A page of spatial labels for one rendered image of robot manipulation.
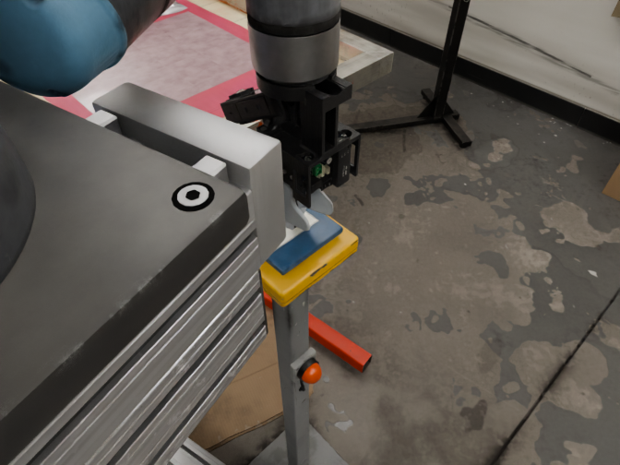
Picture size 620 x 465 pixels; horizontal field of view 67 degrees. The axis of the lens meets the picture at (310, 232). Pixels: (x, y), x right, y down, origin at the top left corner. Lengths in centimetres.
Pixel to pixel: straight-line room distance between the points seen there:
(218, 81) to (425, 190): 140
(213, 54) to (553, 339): 138
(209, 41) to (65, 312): 90
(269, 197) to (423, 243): 162
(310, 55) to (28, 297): 28
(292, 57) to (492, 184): 191
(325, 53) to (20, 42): 21
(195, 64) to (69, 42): 69
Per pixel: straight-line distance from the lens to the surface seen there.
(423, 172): 223
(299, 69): 40
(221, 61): 96
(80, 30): 27
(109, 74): 97
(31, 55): 29
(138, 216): 19
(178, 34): 108
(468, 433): 154
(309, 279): 55
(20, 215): 20
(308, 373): 80
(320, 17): 39
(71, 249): 19
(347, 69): 84
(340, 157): 46
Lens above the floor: 139
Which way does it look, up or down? 47 degrees down
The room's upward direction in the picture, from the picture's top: straight up
